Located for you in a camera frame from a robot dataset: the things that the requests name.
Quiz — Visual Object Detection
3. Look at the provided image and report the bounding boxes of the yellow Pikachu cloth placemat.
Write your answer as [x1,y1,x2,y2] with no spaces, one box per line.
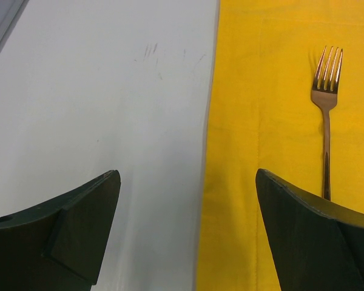
[195,1,364,290]

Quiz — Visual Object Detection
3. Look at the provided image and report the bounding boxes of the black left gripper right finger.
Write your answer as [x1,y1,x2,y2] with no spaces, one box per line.
[255,169,364,290]

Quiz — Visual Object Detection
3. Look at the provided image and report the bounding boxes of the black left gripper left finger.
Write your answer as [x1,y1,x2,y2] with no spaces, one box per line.
[0,170,121,290]

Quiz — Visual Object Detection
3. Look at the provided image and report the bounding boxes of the thin brown fork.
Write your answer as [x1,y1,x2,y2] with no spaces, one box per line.
[311,47,343,200]

